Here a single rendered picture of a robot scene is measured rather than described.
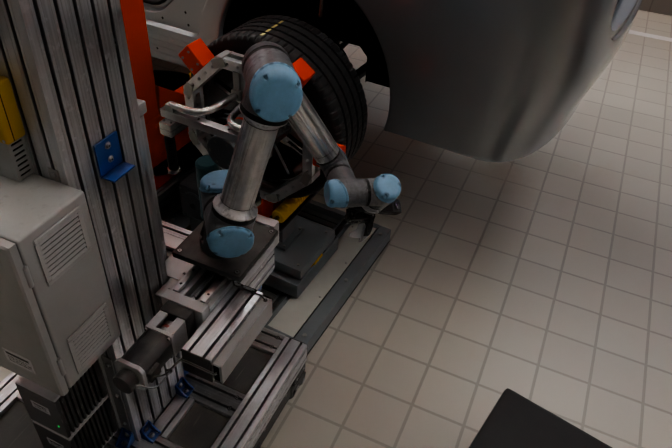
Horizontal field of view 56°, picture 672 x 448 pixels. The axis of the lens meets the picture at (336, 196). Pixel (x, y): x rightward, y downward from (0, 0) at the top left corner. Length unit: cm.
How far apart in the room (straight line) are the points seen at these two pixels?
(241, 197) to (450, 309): 151
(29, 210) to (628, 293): 257
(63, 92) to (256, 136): 41
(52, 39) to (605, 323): 245
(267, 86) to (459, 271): 186
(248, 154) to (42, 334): 59
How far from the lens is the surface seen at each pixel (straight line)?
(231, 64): 216
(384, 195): 163
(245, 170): 150
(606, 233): 349
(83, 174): 148
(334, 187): 162
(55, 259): 143
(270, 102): 138
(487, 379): 264
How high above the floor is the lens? 206
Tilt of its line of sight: 38 degrees down
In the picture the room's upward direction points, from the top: 3 degrees clockwise
